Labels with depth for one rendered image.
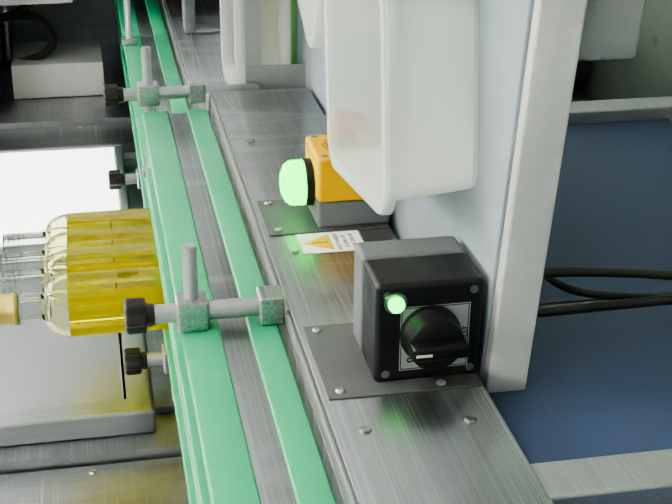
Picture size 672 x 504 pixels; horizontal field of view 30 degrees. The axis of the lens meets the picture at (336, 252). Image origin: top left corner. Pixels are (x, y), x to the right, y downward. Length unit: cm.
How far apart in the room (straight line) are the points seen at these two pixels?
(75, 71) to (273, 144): 123
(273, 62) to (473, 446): 87
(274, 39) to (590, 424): 84
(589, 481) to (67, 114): 180
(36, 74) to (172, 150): 118
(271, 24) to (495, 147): 78
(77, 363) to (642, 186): 69
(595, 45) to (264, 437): 36
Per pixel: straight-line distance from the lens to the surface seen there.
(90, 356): 156
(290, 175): 117
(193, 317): 103
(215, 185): 133
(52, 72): 259
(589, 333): 106
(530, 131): 84
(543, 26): 81
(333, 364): 95
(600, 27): 87
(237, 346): 102
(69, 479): 140
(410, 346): 89
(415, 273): 91
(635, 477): 86
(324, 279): 108
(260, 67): 163
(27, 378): 152
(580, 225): 126
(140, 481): 138
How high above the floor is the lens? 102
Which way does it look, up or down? 10 degrees down
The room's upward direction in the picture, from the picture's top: 94 degrees counter-clockwise
